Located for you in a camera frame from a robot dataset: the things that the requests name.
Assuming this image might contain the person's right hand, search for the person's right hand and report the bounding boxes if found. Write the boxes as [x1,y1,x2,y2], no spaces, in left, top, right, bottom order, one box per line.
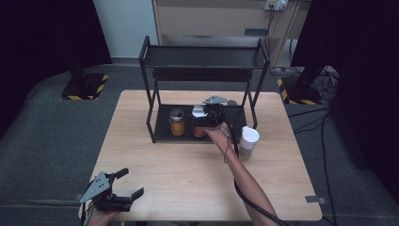
[203,121,237,156]

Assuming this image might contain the dark curtain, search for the dark curtain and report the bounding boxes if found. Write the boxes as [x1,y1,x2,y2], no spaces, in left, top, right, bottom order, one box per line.
[291,0,399,203]
[0,0,113,139]

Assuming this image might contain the black metal two-tier rack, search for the black metal two-tier rack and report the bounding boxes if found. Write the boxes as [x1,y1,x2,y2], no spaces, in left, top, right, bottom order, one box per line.
[138,35,271,144]

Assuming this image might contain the silver lid amber jar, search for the silver lid amber jar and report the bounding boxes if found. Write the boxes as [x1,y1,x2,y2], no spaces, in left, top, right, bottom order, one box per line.
[168,107,186,137]

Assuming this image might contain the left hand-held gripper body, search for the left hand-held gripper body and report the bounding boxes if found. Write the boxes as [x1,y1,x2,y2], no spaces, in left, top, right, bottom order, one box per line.
[79,171,133,213]

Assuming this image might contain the tangle of floor cables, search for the tangle of floor cables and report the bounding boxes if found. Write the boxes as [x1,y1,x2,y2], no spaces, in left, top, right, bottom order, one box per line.
[317,66,341,102]

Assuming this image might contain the white lid orange jar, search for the white lid orange jar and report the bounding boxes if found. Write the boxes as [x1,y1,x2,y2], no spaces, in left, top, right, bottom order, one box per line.
[191,105,209,139]

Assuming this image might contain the long black floor cable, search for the long black floor cable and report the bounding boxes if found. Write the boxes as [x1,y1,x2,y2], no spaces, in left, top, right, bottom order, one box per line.
[319,112,338,226]

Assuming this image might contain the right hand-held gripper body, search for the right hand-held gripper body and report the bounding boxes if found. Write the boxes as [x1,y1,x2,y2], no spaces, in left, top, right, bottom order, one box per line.
[200,95,230,128]

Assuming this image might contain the person's left hand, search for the person's left hand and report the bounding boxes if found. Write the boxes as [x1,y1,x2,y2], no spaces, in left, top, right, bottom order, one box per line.
[86,209,122,226]

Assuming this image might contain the black stand with striped base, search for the black stand with striped base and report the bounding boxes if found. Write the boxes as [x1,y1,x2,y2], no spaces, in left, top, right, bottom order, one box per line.
[276,57,327,106]
[59,46,109,102]

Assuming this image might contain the white power strip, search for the white power strip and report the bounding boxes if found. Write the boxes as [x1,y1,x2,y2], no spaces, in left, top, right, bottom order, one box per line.
[263,0,289,12]

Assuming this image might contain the white lid grey jar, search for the white lid grey jar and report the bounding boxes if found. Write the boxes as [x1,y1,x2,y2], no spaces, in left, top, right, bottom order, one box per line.
[237,125,261,162]

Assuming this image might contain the beige wooden cabinet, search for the beige wooden cabinet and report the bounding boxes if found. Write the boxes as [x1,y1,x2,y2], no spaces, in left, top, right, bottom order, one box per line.
[152,0,313,68]

